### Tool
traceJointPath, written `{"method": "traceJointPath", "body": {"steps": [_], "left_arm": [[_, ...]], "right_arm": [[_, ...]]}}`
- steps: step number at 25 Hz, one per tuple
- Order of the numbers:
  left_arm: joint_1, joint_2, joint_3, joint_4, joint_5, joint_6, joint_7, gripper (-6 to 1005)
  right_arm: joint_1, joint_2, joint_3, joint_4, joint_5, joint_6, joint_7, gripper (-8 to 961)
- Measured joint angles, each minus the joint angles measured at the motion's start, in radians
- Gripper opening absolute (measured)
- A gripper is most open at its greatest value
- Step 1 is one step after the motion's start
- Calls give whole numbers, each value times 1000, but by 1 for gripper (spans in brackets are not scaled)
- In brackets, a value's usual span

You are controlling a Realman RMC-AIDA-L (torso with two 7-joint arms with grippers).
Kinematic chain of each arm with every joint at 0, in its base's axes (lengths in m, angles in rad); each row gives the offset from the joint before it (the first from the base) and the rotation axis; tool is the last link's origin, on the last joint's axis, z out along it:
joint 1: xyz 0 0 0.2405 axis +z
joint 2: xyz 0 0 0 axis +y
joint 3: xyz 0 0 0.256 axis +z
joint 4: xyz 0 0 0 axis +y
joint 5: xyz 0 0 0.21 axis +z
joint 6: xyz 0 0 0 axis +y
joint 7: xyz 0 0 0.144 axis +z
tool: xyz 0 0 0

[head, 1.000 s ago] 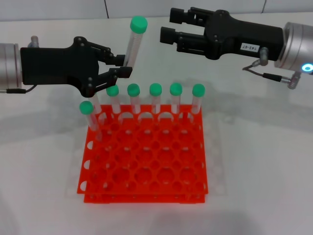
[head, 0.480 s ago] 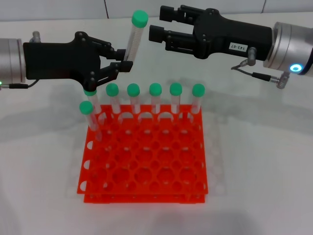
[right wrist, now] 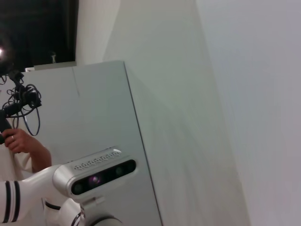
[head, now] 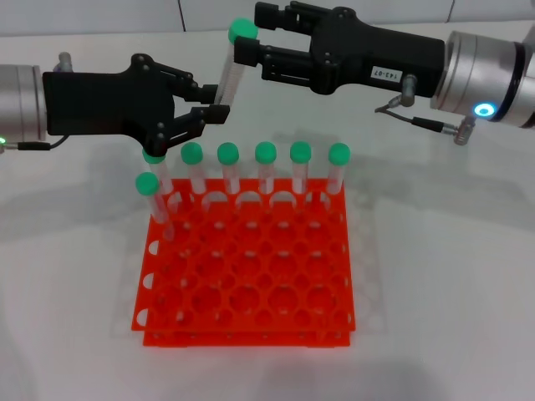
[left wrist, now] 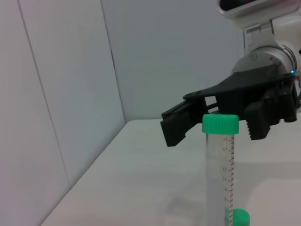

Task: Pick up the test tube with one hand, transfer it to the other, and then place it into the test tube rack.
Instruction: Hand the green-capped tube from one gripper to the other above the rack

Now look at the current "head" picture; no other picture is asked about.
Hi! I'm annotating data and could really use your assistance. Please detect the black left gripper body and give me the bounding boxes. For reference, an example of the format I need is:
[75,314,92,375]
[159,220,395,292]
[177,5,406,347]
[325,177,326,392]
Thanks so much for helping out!
[42,53,176,158]

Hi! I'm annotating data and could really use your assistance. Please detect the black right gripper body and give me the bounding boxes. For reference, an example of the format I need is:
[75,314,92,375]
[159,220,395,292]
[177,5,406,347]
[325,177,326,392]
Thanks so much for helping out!
[310,5,446,100]

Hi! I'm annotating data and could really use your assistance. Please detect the green capped clear test tube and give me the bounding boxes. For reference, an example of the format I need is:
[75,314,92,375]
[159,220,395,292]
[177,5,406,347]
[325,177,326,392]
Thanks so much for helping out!
[141,149,175,201]
[180,141,208,197]
[289,140,313,196]
[254,141,278,196]
[217,141,242,196]
[211,17,259,108]
[135,171,176,243]
[327,142,351,197]

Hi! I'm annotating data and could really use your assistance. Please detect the orange plastic test tube rack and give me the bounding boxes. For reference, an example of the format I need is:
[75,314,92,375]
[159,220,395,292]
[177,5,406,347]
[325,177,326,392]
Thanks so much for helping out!
[130,177,357,348]

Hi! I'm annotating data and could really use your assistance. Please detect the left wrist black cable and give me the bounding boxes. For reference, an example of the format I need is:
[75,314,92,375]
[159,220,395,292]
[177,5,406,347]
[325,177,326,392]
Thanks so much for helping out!
[0,134,70,152]

